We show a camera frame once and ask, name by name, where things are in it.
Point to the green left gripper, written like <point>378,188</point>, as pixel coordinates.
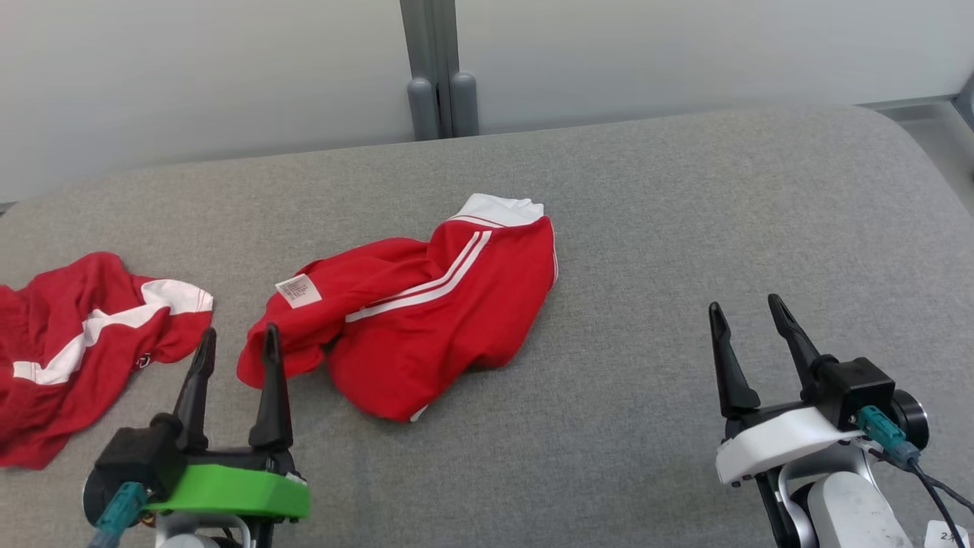
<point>236,491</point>

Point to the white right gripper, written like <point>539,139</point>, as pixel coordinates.
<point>776,445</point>

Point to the red shirt with white band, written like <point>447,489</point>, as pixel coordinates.
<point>61,411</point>

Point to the red shorts with white stripes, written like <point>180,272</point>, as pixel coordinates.
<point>426,335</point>

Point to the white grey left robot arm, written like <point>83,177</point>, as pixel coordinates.
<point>190,536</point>

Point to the grey fabric sofa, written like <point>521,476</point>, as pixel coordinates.
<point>647,228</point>

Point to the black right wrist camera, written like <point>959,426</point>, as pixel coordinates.
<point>860,388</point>

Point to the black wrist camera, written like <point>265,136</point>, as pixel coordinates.
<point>860,388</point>
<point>133,460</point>

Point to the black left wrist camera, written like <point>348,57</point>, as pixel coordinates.
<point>133,460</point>

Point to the grey metal partition post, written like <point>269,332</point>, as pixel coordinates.
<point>430,38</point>

